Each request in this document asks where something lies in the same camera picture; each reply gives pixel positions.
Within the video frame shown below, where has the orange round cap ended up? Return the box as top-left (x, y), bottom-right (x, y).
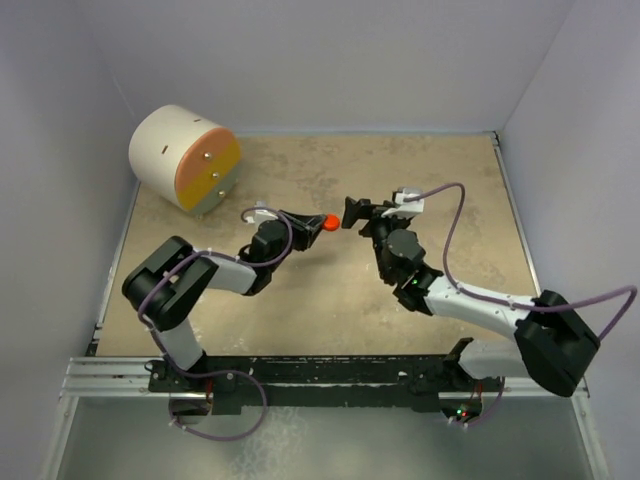
top-left (323, 214), bottom-right (341, 232)

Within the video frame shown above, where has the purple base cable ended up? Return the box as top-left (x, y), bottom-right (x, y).
top-left (449, 374), bottom-right (506, 430)
top-left (168, 367), bottom-right (271, 442)

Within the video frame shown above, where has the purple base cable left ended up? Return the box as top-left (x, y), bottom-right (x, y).
top-left (168, 367), bottom-right (271, 442)

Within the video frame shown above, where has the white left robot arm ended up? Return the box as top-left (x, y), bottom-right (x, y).
top-left (122, 204), bottom-right (340, 392)

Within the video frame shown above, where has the aluminium rail left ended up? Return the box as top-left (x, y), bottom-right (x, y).
top-left (60, 356), bottom-right (153, 398)

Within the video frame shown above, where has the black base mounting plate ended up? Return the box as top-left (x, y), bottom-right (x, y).
top-left (146, 354), bottom-right (501, 415)

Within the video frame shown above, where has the round white drawer cabinet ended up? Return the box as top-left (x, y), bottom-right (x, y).
top-left (128, 105), bottom-right (242, 216)

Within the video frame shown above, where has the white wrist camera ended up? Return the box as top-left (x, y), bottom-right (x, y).
top-left (381, 187), bottom-right (424, 219)
top-left (243, 201), bottom-right (278, 226)

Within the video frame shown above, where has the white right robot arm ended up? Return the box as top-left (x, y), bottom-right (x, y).
top-left (341, 191), bottom-right (601, 397)

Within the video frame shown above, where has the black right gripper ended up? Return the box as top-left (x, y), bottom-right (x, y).
top-left (342, 197), bottom-right (410, 282)

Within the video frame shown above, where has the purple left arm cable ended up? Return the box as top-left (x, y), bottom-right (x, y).
top-left (137, 208), bottom-right (294, 374)

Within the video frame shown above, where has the aluminium rail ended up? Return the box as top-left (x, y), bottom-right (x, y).
top-left (445, 350), bottom-right (580, 398)
top-left (60, 356), bottom-right (153, 398)

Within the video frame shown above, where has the aluminium rail right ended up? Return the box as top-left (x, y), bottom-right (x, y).
top-left (445, 350), bottom-right (580, 398)

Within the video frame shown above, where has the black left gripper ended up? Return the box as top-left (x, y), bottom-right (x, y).
top-left (267, 211), bottom-right (325, 272)

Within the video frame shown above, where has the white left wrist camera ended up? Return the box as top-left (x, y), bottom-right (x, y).
top-left (243, 201), bottom-right (278, 226)

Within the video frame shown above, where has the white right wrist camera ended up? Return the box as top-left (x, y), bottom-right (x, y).
top-left (381, 187), bottom-right (424, 219)

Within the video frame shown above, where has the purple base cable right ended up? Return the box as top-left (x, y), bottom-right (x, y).
top-left (449, 374), bottom-right (506, 430)

